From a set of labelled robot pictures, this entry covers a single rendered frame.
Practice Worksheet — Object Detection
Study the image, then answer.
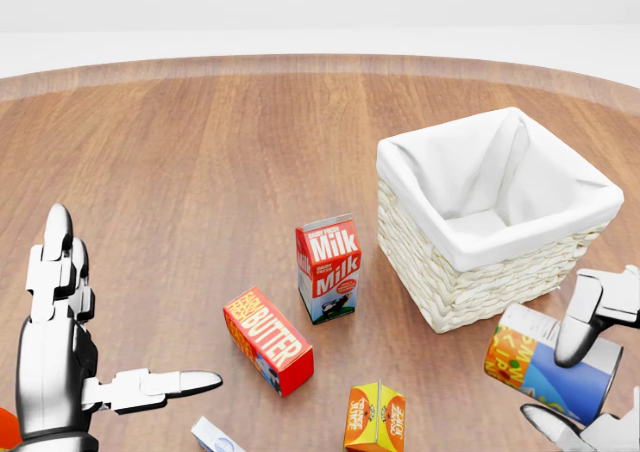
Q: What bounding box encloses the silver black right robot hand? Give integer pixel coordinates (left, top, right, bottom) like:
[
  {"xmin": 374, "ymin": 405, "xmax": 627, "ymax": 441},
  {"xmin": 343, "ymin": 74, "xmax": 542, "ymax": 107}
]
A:
[{"xmin": 519, "ymin": 264, "xmax": 640, "ymax": 452}]

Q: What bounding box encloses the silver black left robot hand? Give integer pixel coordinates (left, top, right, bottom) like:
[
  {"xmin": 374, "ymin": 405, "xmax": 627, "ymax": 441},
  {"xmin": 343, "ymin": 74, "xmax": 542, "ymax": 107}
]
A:
[{"xmin": 14, "ymin": 202, "xmax": 224, "ymax": 444}]

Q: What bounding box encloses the blue orange soup tin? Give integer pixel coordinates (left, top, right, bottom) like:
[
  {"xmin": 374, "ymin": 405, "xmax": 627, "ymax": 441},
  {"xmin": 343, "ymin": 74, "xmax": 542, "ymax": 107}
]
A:
[{"xmin": 483, "ymin": 302, "xmax": 624, "ymax": 428}]

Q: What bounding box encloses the white lined wicker basket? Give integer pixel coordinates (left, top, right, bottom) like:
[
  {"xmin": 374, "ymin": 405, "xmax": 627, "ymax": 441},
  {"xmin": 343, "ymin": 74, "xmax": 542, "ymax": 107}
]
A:
[{"xmin": 376, "ymin": 106, "xmax": 626, "ymax": 335}]

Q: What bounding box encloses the red orange round object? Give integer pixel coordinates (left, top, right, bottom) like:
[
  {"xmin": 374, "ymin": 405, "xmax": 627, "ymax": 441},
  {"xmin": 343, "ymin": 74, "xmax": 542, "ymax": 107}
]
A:
[{"xmin": 0, "ymin": 406, "xmax": 24, "ymax": 452}]

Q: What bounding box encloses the white blue box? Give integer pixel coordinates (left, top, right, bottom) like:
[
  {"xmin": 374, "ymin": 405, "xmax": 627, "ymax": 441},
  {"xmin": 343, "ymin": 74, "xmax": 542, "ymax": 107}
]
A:
[{"xmin": 190, "ymin": 415, "xmax": 247, "ymax": 452}]

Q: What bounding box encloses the red butter box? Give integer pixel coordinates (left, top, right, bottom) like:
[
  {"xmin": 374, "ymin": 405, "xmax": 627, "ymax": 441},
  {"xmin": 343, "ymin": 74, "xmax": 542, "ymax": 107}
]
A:
[{"xmin": 222, "ymin": 285, "xmax": 315, "ymax": 399}]

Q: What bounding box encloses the orange juice carton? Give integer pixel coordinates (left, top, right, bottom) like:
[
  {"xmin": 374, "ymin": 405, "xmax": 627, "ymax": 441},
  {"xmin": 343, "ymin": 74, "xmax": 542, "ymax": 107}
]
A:
[{"xmin": 342, "ymin": 379, "xmax": 407, "ymax": 452}]

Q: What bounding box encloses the red white milk carton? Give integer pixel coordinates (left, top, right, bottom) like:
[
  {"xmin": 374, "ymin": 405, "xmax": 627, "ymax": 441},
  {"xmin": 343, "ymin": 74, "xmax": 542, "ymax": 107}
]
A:
[{"xmin": 294, "ymin": 212, "xmax": 363, "ymax": 326}]

